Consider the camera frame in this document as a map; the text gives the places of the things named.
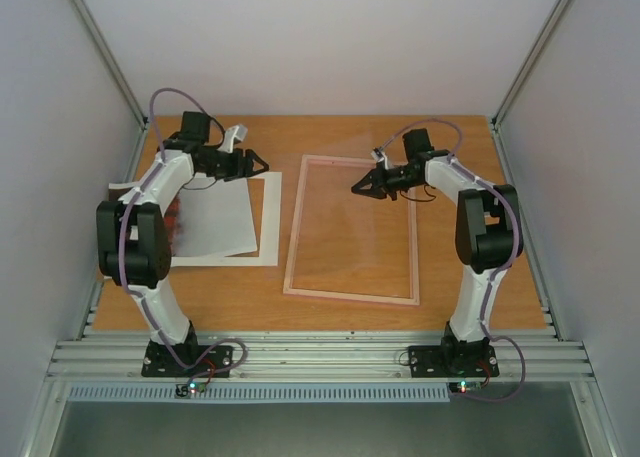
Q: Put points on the aluminium rail base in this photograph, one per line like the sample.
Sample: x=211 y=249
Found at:
x=331 y=356

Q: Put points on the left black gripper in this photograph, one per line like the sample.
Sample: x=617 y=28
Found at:
x=249 y=170

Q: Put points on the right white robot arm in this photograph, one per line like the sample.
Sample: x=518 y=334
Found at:
x=487 y=242

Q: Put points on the left controller board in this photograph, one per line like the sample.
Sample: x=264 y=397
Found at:
x=189 y=390

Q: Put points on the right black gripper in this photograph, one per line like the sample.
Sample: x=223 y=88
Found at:
x=381 y=181

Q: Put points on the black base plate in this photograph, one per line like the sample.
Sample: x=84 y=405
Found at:
x=159 y=362
x=430 y=361

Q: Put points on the pink picture frame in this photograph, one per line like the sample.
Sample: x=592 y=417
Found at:
x=295 y=267

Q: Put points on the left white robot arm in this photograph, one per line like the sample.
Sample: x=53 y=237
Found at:
x=134 y=249

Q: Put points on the aluminium corner post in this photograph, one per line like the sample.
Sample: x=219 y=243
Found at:
x=540 y=43
x=96 y=36

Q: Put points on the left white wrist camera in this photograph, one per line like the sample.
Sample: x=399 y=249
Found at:
x=233 y=135

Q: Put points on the right controller board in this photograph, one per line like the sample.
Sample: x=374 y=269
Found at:
x=465 y=386

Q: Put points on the left aluminium corner post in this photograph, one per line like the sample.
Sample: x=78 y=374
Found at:
x=96 y=36

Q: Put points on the red forest photo print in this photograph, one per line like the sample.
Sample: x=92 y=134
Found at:
x=209 y=221

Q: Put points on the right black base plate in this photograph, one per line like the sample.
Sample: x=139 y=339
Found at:
x=430 y=361

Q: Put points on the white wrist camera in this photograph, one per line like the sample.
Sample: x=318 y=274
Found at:
x=233 y=135
x=381 y=158

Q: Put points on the right aluminium corner post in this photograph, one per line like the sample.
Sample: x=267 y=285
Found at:
x=540 y=43

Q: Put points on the controller board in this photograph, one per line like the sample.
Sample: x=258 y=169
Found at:
x=189 y=390
x=465 y=386

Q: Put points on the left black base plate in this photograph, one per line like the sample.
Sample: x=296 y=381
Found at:
x=159 y=362

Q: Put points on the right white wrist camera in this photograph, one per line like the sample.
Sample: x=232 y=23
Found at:
x=381 y=158

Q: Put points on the white mat board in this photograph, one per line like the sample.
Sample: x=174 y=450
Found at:
x=265 y=197

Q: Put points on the grey slotted cable duct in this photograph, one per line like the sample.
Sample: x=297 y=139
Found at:
x=265 y=393

